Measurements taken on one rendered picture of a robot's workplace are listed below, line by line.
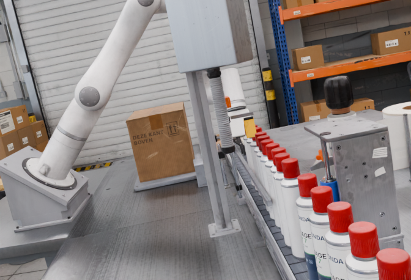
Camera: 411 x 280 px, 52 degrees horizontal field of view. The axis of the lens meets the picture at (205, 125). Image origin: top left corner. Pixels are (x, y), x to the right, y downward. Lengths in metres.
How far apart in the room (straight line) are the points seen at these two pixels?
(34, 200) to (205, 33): 0.93
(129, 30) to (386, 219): 1.07
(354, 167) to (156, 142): 1.12
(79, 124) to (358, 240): 1.24
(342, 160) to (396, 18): 5.35
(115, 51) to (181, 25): 0.54
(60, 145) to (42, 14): 4.53
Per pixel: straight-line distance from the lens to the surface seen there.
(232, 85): 1.60
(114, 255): 1.26
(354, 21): 5.91
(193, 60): 1.06
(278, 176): 0.91
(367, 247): 0.56
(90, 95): 1.53
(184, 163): 1.78
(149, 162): 1.79
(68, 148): 1.65
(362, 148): 0.78
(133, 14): 1.52
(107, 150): 5.97
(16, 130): 5.08
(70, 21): 5.95
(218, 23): 1.02
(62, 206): 1.63
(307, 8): 4.93
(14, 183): 1.66
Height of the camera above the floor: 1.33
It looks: 10 degrees down
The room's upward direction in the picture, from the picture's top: 11 degrees counter-clockwise
